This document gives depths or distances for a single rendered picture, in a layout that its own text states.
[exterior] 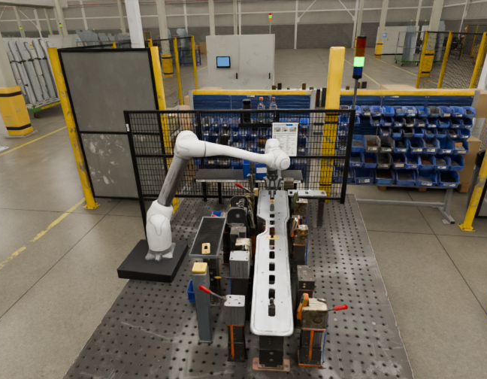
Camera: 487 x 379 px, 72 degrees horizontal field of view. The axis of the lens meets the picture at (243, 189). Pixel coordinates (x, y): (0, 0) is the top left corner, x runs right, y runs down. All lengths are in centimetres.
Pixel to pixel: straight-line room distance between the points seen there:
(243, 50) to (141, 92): 484
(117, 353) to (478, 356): 244
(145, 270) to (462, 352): 233
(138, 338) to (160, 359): 19
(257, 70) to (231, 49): 77
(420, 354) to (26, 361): 286
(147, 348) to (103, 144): 304
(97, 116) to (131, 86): 61
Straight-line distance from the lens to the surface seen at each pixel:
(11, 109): 920
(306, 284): 174
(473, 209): 454
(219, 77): 871
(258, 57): 851
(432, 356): 300
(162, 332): 198
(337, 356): 187
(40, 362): 310
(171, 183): 235
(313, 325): 161
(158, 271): 226
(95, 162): 465
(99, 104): 434
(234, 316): 159
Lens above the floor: 215
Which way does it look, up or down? 26 degrees down
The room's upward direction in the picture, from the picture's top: 1 degrees counter-clockwise
